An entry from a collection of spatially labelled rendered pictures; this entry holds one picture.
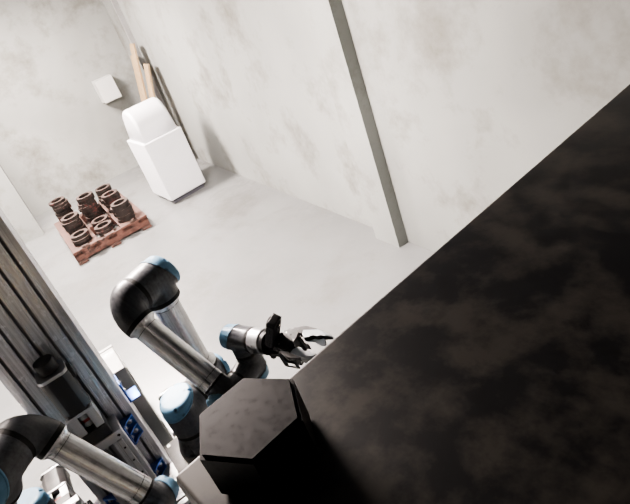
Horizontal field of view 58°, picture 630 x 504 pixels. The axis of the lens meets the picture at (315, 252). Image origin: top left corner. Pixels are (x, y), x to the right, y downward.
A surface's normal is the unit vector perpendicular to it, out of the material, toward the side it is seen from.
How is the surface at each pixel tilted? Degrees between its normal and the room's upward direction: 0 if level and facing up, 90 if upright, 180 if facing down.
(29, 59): 90
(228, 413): 0
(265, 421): 0
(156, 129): 79
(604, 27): 90
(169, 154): 90
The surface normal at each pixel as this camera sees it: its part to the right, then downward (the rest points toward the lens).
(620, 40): -0.79, 0.51
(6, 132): 0.53, 0.28
